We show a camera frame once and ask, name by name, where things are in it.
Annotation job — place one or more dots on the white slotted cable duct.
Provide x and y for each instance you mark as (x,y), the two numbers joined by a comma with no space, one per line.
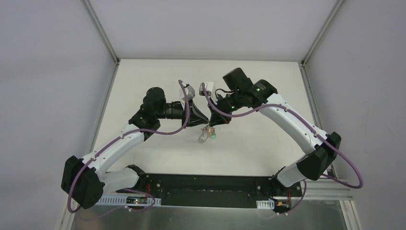
(128,200)
(265,204)

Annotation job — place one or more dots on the left white slotted cable duct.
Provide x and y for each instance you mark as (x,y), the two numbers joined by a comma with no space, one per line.
(128,200)

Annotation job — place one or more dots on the right white slotted cable duct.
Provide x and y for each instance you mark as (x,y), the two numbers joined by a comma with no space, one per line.
(265,204)

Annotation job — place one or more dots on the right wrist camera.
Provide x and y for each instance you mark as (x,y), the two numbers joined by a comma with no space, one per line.
(209,88)

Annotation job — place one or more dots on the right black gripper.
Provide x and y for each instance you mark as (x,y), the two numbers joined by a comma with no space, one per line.
(214,112)

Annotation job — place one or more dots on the metal keyring carabiner plate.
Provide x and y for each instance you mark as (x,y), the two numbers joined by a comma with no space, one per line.
(205,135)

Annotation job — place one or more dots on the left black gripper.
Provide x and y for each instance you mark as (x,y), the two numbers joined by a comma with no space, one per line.
(186,112)

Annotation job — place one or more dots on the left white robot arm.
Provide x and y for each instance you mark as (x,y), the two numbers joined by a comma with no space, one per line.
(87,179)

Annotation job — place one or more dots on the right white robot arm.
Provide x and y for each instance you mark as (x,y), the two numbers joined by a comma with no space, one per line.
(319,147)

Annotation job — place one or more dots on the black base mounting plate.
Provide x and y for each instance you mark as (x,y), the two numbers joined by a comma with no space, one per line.
(187,190)

